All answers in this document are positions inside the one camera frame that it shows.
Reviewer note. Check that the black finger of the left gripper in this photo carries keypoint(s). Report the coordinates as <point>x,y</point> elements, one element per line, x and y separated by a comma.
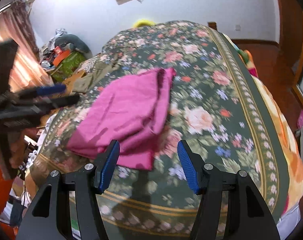
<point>50,97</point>

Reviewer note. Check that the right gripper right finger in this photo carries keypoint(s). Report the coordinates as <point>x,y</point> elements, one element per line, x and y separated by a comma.
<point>192,164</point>

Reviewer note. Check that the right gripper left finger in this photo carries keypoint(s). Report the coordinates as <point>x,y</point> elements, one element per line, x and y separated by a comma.
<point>105,163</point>

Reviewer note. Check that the pink pants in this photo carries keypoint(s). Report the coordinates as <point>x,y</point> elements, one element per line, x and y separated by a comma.
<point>133,110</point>

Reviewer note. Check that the olive green pants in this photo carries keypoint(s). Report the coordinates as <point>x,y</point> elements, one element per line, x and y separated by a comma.
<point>95,69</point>

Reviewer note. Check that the clutter pile with green box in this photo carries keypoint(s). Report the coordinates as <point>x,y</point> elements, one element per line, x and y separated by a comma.
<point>63,54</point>

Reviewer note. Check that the floral green bedspread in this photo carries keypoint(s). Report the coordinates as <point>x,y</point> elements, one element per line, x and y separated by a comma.
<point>216,105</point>

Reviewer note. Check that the pink orange curtain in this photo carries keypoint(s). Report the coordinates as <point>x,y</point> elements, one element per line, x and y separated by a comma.
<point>26,71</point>

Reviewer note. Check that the orange yellow blanket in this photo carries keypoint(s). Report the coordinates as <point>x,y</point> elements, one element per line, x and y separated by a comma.
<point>276,75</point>

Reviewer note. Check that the yellow curved object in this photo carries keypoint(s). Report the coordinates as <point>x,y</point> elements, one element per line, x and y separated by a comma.
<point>143,22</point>

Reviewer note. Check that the wooden bed post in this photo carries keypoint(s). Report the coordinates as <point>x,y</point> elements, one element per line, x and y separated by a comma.
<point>212,25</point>

